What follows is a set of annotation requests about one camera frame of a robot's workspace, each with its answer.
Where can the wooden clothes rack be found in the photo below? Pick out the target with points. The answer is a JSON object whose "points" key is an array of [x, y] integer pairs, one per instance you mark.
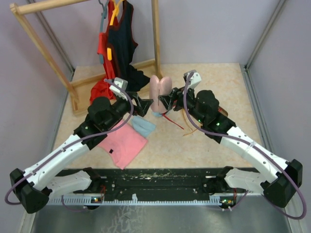
{"points": [[79, 90]]}

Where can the light blue cleaning cloth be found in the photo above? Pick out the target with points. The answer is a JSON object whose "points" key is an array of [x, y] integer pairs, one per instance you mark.
{"points": [[142, 126]]}

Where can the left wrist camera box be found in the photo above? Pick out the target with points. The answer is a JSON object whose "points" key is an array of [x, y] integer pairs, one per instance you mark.
{"points": [[117, 85]]}

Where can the brown glasses case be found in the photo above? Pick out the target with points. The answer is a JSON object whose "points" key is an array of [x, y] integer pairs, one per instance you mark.
{"points": [[222, 111]]}

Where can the pink shirt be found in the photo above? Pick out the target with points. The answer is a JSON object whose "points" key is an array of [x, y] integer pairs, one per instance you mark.
{"points": [[123, 145]]}

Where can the small blue cloth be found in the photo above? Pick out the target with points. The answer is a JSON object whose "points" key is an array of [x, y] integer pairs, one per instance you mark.
{"points": [[156, 114]]}

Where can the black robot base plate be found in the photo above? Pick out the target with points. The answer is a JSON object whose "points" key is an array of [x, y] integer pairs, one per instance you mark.
{"points": [[160, 184]]}

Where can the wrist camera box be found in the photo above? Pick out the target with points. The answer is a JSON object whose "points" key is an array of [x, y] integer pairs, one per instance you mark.
{"points": [[117, 85], [195, 79]]}

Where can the yellow hanger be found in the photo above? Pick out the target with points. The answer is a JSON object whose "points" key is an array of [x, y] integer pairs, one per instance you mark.
{"points": [[114, 14]]}

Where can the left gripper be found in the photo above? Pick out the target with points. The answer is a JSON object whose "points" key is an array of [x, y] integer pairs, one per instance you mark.
{"points": [[143, 105]]}

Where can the black tank top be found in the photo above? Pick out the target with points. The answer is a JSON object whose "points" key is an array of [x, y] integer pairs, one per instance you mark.
{"points": [[120, 41]]}

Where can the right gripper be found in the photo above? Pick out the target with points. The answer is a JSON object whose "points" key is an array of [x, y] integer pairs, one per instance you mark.
{"points": [[177, 94]]}

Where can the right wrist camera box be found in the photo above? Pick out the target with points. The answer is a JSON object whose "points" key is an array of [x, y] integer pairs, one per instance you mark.
{"points": [[195, 79]]}

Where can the red sunglasses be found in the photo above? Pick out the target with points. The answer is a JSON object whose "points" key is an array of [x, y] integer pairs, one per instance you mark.
{"points": [[167, 118]]}

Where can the orange sunglasses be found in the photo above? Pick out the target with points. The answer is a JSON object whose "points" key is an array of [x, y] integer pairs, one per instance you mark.
{"points": [[191, 130]]}

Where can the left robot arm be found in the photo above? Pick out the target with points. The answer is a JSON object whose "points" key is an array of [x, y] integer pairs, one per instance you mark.
{"points": [[103, 126]]}

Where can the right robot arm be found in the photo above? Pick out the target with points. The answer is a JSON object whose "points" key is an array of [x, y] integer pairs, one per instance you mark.
{"points": [[275, 178]]}

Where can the white cable duct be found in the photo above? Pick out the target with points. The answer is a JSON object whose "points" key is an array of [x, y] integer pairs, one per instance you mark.
{"points": [[96, 201]]}

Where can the grey-blue hanger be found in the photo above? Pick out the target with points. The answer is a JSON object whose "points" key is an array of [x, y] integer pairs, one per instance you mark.
{"points": [[101, 31]]}

